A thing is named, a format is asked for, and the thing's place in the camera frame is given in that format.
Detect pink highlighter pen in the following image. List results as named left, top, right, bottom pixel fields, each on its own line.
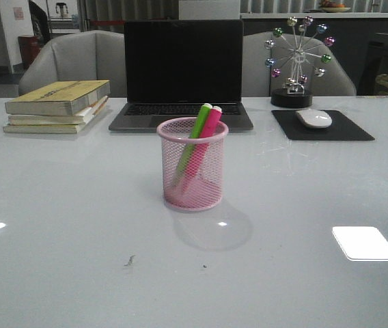
left=182, top=106, right=222, bottom=193

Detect green highlighter pen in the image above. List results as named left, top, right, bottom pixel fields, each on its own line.
left=171, top=102, right=212, bottom=187

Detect pink mesh pen holder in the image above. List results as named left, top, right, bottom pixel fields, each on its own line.
left=156, top=117, right=228, bottom=211

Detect grey open laptop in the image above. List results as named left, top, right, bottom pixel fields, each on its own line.
left=109, top=20, right=253, bottom=133

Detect ferris wheel desk ornament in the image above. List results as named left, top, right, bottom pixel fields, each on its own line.
left=264, top=16, right=333, bottom=109

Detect middle cream book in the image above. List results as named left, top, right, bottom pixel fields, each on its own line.
left=8, top=96, right=109, bottom=125

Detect cream book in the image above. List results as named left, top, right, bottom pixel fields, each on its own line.
left=8, top=96, right=109, bottom=125
left=3, top=122, right=88, bottom=134

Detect white computer mouse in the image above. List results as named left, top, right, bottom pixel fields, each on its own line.
left=296, top=109, right=333, bottom=128

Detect right grey armchair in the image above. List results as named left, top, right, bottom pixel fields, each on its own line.
left=242, top=31, right=356, bottom=97

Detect grey armchair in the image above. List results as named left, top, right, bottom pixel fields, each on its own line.
left=242, top=31, right=356, bottom=97
left=18, top=30, right=127, bottom=98

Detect top yellow book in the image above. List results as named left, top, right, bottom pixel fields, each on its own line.
left=5, top=80, right=111, bottom=116

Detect left grey armchair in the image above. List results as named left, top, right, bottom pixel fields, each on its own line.
left=18, top=30, right=127, bottom=98

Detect black mouse pad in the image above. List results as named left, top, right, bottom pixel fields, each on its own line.
left=272, top=109, right=375, bottom=141

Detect bottom cream book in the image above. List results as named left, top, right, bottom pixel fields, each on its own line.
left=3, top=122, right=88, bottom=134

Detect red trash bin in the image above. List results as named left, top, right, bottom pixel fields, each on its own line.
left=18, top=36, right=41, bottom=69

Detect fruit bowl on counter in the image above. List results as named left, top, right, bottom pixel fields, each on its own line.
left=318, top=0, right=350, bottom=13

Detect person in background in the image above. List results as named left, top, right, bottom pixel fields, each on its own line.
left=28, top=1, right=51, bottom=44

